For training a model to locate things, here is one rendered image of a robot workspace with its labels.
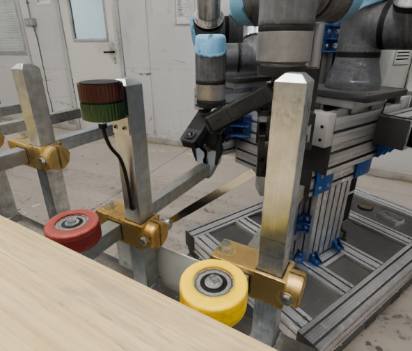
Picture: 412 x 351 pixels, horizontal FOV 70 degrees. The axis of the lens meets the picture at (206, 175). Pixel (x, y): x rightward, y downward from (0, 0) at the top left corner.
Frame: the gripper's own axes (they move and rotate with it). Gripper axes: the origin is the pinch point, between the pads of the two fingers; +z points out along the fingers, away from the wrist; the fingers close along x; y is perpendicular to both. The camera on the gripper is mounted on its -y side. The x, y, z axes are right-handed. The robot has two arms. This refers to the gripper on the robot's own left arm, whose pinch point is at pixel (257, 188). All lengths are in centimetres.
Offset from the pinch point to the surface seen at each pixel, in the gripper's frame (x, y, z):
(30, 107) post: 2.9, -43.3, -12.0
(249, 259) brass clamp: -11.3, -0.6, 6.2
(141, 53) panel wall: 302, -138, -13
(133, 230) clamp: -6.1, -21.1, 7.2
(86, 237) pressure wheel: -14.1, -24.7, 3.4
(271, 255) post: -13.7, 2.2, 3.1
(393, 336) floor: 55, 64, 93
